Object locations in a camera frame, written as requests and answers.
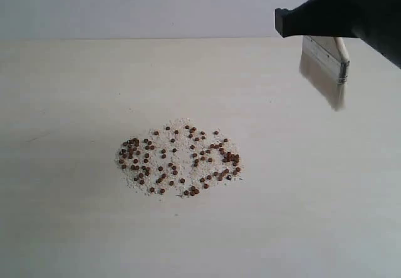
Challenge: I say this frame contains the wooden paint brush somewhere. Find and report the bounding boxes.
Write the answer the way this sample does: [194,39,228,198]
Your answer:
[299,36,350,111]

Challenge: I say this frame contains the pile of pellets and grains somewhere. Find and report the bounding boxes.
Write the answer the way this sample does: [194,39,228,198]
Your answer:
[115,118,244,198]

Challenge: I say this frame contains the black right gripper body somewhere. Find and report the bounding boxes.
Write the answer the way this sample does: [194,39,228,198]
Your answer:
[323,0,400,68]

